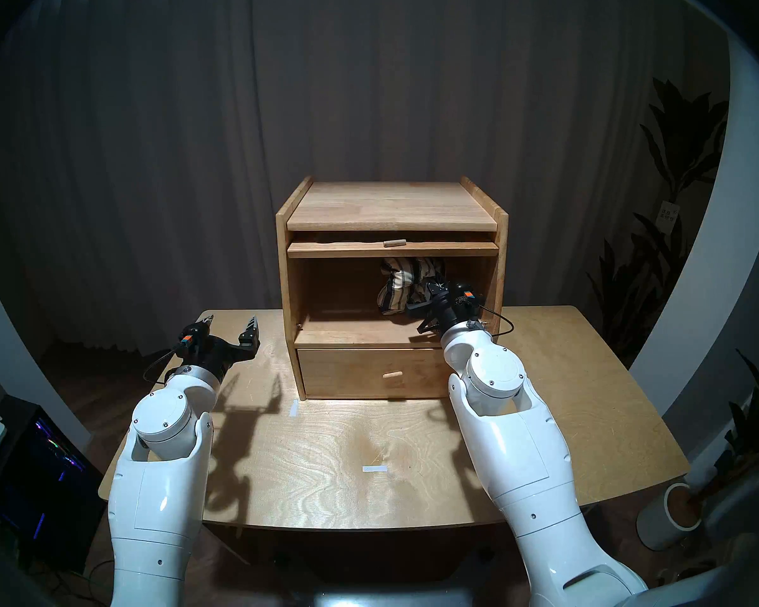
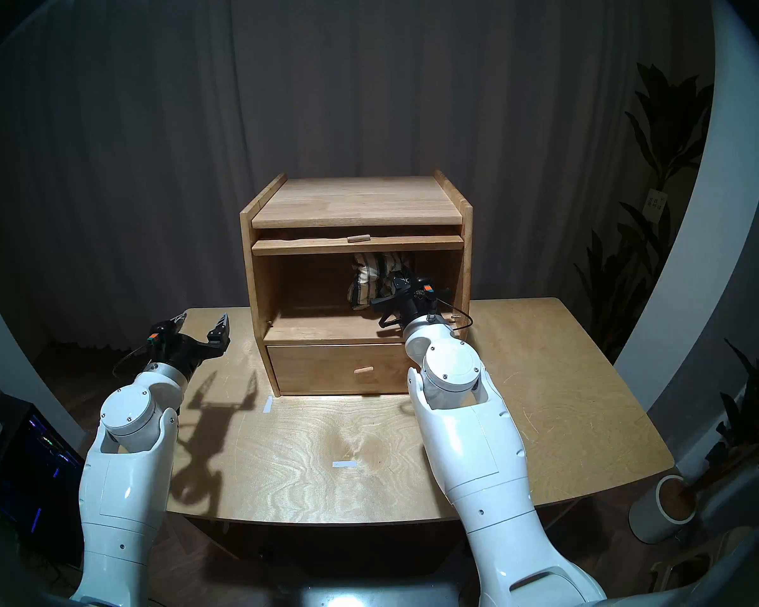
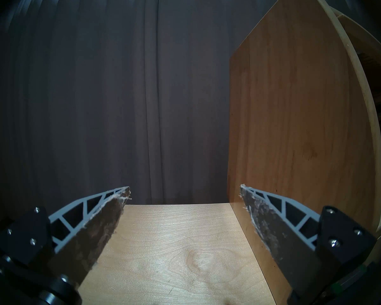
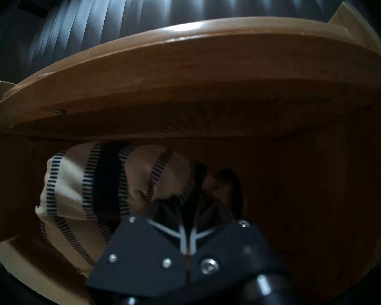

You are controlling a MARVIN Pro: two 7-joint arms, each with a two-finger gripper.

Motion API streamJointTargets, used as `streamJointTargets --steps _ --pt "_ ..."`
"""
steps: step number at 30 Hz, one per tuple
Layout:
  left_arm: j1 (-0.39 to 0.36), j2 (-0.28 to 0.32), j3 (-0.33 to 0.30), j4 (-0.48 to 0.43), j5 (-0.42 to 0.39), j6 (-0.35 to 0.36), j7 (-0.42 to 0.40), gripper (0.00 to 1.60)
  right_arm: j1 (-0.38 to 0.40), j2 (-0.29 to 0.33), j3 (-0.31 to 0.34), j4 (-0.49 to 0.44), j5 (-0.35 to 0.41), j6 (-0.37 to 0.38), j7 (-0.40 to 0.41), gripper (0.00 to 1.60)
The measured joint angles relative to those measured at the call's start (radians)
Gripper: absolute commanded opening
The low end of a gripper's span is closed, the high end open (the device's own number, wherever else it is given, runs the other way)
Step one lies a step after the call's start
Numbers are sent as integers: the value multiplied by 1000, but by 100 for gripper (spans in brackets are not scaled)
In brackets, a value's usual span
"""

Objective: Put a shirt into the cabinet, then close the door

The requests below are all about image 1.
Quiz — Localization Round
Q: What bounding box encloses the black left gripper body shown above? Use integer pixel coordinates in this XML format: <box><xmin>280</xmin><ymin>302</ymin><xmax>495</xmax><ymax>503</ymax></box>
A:
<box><xmin>176</xmin><ymin>329</ymin><xmax>251</xmax><ymax>385</ymax></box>

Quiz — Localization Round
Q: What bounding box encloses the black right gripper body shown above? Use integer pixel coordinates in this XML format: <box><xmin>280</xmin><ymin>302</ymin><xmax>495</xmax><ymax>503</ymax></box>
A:
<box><xmin>431</xmin><ymin>283</ymin><xmax>481</xmax><ymax>333</ymax></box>

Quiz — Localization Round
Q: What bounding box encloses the striped cream and black shirt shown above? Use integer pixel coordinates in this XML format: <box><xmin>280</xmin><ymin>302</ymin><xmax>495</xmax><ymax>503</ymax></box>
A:
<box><xmin>377</xmin><ymin>256</ymin><xmax>447</xmax><ymax>316</ymax></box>

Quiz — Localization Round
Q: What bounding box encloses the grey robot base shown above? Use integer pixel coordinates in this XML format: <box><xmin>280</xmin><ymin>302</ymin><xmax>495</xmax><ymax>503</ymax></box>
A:
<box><xmin>288</xmin><ymin>577</ymin><xmax>484</xmax><ymax>607</ymax></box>

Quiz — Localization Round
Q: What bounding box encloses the wooden cabinet drawer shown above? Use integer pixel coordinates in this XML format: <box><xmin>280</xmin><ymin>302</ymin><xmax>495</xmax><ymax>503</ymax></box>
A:
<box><xmin>297</xmin><ymin>348</ymin><xmax>456</xmax><ymax>399</ymax></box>

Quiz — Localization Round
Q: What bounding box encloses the wooden cabinet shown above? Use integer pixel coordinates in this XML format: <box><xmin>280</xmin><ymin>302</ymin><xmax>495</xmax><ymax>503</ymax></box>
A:
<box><xmin>276</xmin><ymin>176</ymin><xmax>510</xmax><ymax>400</ymax></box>

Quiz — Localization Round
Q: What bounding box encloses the grey curtain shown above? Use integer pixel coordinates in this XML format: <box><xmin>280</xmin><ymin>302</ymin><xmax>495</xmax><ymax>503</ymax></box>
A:
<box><xmin>0</xmin><ymin>0</ymin><xmax>734</xmax><ymax>360</ymax></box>

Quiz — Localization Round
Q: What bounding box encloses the black computer tower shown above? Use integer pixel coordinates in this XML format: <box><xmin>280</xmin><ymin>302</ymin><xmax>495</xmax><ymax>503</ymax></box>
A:
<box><xmin>0</xmin><ymin>394</ymin><xmax>108</xmax><ymax>575</ymax></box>

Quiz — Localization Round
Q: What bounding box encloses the tall dark leafy plant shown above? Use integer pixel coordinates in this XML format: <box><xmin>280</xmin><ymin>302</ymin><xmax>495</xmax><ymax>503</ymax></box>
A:
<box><xmin>585</xmin><ymin>78</ymin><xmax>731</xmax><ymax>366</ymax></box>

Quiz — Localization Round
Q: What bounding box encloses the white plant pot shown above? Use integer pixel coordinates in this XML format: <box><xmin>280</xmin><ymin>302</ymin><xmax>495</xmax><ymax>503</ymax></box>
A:
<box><xmin>637</xmin><ymin>482</ymin><xmax>703</xmax><ymax>551</ymax></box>

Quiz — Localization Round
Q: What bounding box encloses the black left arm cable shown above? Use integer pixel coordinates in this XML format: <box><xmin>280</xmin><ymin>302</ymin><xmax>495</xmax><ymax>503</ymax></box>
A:
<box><xmin>143</xmin><ymin>350</ymin><xmax>181</xmax><ymax>385</ymax></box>

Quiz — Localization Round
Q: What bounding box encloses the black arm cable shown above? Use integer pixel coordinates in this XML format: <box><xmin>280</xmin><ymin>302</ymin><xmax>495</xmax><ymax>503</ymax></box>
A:
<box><xmin>143</xmin><ymin>350</ymin><xmax>181</xmax><ymax>385</ymax></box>
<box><xmin>478</xmin><ymin>299</ymin><xmax>515</xmax><ymax>342</ymax></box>

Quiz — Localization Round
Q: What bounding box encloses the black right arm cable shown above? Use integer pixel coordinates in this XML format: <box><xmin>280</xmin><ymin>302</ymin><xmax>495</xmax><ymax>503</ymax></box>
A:
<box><xmin>478</xmin><ymin>299</ymin><xmax>515</xmax><ymax>342</ymax></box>

